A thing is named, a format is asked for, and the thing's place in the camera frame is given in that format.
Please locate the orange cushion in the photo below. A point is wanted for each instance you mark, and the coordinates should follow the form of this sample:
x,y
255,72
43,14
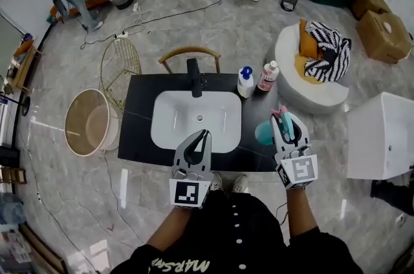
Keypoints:
x,y
307,41

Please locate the white square bathtub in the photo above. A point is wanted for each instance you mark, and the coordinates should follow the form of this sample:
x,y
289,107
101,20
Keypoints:
x,y
372,143

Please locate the person's right forearm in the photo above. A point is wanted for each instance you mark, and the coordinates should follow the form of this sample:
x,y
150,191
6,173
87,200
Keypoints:
x,y
300,214

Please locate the white power strip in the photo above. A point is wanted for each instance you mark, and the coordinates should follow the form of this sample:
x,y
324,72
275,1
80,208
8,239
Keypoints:
x,y
121,35
136,7

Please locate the black-topped wooden vanity table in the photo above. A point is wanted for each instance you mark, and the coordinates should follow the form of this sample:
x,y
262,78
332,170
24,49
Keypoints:
x,y
136,127

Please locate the teal spray bottle pink nozzle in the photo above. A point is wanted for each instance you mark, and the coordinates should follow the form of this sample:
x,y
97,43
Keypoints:
x,y
263,133

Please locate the wooden chair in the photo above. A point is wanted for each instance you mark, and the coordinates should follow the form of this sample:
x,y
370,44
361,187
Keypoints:
x,y
189,49

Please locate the black faucet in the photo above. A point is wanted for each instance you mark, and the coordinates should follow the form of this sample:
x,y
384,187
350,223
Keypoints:
x,y
195,79

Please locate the large cardboard box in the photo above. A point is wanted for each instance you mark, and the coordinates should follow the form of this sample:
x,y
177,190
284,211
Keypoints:
x,y
381,40

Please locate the white round armchair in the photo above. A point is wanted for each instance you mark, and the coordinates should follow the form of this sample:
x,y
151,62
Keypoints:
x,y
310,98

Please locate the round beige tub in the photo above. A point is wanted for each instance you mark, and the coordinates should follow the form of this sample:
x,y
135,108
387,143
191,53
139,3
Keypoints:
x,y
110,133

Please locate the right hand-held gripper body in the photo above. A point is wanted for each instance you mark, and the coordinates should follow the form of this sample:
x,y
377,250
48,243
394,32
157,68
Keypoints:
x,y
300,169

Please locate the person's left shoe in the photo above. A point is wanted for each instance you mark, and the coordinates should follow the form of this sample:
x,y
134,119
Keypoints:
x,y
216,182

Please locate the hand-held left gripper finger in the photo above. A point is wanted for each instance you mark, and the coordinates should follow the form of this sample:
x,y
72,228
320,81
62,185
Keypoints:
x,y
181,154
207,156

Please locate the white pump bottle blue cap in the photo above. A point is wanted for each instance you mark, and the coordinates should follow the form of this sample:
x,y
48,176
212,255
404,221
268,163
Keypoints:
x,y
245,85

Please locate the person's black buttoned shirt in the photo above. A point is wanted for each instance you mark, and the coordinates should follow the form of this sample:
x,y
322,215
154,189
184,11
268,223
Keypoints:
x,y
226,234

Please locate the yellow seat cushion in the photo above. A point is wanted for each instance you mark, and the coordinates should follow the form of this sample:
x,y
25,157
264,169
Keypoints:
x,y
299,64

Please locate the person's right shoe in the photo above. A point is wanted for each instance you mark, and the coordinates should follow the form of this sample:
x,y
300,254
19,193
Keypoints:
x,y
240,183

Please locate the person's left forearm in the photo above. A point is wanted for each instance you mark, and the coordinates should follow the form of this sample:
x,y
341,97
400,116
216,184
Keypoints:
x,y
168,230

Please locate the pink lotion bottle white cap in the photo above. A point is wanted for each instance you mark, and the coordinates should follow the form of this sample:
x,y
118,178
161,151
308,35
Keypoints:
x,y
266,80

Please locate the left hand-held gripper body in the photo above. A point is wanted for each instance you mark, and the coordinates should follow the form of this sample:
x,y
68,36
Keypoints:
x,y
187,193

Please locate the black floor fan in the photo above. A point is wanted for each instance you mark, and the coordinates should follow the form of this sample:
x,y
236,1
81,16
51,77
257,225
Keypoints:
x,y
24,106

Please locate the black white striped blanket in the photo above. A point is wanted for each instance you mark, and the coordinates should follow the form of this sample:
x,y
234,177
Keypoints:
x,y
333,53

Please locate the wooden shelf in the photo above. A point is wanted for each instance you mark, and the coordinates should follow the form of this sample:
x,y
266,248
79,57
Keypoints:
x,y
22,66

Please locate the white sink basin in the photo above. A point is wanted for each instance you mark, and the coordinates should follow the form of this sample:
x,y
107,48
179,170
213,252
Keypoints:
x,y
174,121

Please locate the small wooden crate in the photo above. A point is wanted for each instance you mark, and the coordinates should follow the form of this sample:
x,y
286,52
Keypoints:
x,y
13,175

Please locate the person's shoe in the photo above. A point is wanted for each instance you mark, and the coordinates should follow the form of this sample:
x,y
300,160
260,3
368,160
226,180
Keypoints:
x,y
216,182
240,183

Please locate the small open cardboard box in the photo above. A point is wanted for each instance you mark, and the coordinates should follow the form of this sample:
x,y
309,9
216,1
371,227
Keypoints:
x,y
367,1

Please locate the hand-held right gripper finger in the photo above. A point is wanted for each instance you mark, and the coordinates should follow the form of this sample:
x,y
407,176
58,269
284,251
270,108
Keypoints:
x,y
304,137
277,140

